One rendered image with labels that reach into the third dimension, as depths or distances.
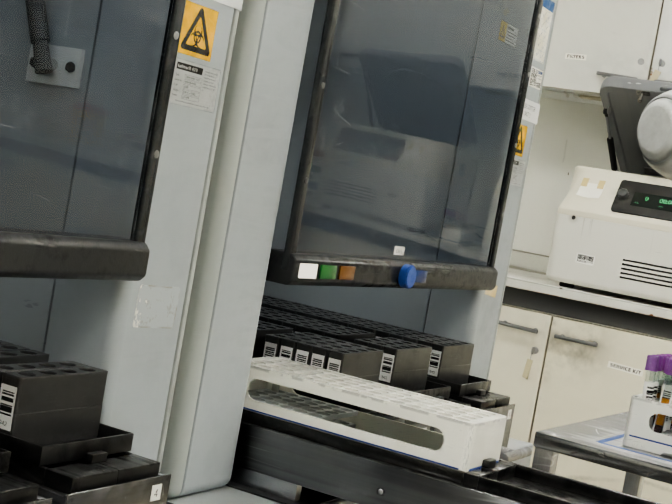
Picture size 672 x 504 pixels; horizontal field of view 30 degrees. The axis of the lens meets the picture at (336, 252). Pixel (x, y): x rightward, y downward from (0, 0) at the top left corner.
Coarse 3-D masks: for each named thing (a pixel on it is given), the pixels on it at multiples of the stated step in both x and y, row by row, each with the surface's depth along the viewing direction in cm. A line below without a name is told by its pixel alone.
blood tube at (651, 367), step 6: (648, 360) 156; (654, 360) 155; (648, 366) 156; (654, 366) 155; (648, 372) 156; (654, 372) 156; (648, 378) 156; (654, 378) 156; (648, 384) 156; (648, 390) 156; (642, 396) 156; (648, 396) 156
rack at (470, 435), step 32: (256, 384) 145; (288, 384) 136; (320, 384) 134; (352, 384) 139; (384, 384) 141; (288, 416) 136; (320, 416) 136; (352, 416) 143; (416, 416) 128; (448, 416) 127; (480, 416) 131; (416, 448) 128; (448, 448) 127; (480, 448) 128
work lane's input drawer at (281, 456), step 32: (256, 416) 137; (256, 448) 135; (288, 448) 133; (320, 448) 132; (352, 448) 131; (288, 480) 133; (320, 480) 131; (352, 480) 130; (384, 480) 128; (416, 480) 126; (448, 480) 126; (480, 480) 124; (512, 480) 132; (544, 480) 132; (576, 480) 131
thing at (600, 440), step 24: (552, 432) 156; (576, 432) 160; (600, 432) 163; (624, 432) 167; (552, 456) 155; (576, 456) 153; (600, 456) 151; (624, 456) 150; (648, 456) 152; (624, 480) 192
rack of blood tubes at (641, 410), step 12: (636, 396) 156; (636, 408) 155; (648, 408) 154; (660, 408) 154; (636, 420) 155; (648, 420) 154; (636, 432) 155; (648, 432) 154; (624, 444) 156; (636, 444) 155; (648, 444) 154; (660, 444) 154
